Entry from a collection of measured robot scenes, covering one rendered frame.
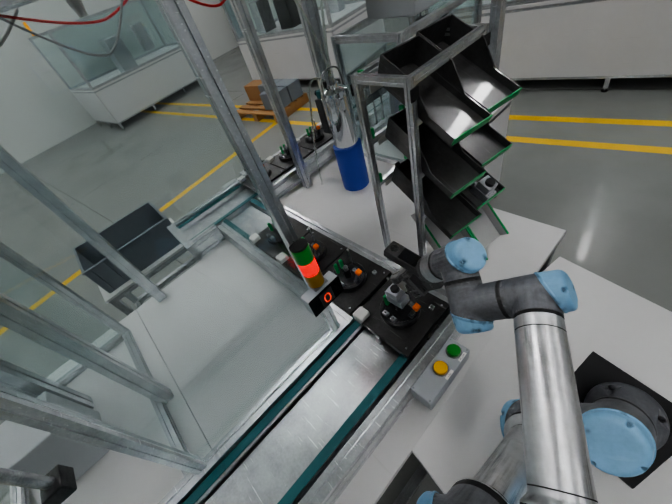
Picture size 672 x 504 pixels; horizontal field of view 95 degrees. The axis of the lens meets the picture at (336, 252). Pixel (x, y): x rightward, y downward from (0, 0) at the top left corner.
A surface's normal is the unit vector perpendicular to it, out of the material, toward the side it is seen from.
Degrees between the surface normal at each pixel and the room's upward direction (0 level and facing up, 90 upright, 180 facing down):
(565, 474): 7
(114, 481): 0
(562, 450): 7
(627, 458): 39
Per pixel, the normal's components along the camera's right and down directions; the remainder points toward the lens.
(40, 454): 0.68, 0.40
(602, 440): -0.65, -0.13
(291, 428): -0.25, -0.67
